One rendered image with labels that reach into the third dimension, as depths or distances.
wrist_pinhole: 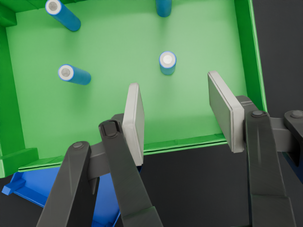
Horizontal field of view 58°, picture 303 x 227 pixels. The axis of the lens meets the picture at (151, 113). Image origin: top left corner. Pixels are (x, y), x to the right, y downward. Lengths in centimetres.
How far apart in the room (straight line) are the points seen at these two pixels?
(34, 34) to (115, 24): 11
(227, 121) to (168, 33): 21
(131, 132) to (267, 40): 68
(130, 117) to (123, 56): 20
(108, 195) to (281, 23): 66
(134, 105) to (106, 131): 3
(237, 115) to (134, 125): 6
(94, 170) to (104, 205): 66
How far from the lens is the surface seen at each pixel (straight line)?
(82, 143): 16
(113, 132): 15
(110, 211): 82
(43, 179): 85
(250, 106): 18
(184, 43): 35
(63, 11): 33
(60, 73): 31
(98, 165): 16
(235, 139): 17
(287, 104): 82
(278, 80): 81
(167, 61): 28
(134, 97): 19
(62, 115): 37
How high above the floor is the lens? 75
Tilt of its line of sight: 86 degrees down
